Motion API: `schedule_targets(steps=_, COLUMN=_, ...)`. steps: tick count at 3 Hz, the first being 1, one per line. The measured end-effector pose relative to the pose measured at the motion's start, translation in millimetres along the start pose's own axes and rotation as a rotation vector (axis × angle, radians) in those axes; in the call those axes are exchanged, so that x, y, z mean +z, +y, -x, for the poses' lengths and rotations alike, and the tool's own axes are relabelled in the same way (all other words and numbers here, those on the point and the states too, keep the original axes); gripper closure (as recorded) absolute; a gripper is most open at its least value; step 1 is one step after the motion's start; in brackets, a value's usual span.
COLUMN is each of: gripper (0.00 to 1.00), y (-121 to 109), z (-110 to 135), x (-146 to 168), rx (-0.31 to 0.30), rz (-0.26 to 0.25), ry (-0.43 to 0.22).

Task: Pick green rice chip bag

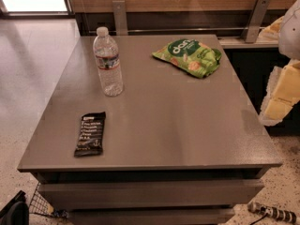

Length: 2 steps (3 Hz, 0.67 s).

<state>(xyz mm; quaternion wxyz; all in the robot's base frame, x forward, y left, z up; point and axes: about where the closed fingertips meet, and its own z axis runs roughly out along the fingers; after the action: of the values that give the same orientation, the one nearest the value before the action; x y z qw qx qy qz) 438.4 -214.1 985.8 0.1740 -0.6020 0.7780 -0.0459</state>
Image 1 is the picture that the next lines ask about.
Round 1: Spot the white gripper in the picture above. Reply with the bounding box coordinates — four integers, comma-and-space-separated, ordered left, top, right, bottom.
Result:
259, 0, 300, 127

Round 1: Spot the green rice chip bag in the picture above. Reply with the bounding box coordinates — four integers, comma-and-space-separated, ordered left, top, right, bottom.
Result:
152, 38, 222, 79

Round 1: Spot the grey drawer cabinet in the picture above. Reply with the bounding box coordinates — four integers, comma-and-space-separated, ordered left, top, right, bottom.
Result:
19, 36, 281, 225

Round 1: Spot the clear plastic water bottle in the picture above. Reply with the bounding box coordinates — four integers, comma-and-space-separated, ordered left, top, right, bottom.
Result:
93, 26, 124, 97

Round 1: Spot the black snack bar wrapper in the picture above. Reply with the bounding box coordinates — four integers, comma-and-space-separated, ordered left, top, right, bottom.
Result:
74, 112, 106, 158

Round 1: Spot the right metal wall bracket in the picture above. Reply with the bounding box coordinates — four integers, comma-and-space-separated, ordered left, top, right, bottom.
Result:
241, 0, 271, 43

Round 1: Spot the metal wall bracket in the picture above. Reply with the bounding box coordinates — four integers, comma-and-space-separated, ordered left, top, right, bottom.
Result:
241, 0, 271, 43
112, 0, 128, 36

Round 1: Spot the metal wall rail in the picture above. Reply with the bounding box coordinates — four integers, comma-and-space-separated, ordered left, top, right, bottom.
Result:
88, 26, 266, 35

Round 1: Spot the left metal wall bracket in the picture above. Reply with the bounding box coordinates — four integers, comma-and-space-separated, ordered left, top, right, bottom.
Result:
112, 0, 128, 36

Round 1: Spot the black wire basket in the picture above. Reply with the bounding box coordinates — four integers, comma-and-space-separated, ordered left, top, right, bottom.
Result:
29, 184, 68, 218

